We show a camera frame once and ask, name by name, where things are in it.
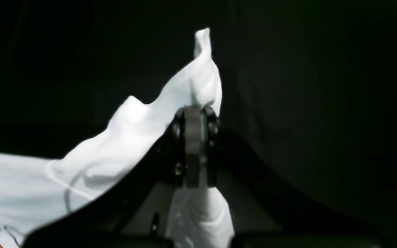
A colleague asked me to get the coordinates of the black table cloth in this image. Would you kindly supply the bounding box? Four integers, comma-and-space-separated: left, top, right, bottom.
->
0, 0, 397, 248

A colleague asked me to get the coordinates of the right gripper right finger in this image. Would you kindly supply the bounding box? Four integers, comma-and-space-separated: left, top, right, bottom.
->
201, 106, 219, 187

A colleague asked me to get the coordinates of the white printed t-shirt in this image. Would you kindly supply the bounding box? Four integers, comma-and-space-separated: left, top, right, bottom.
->
0, 28, 222, 248

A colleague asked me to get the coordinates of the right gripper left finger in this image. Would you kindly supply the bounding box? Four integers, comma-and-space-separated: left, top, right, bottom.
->
171, 107, 185, 188

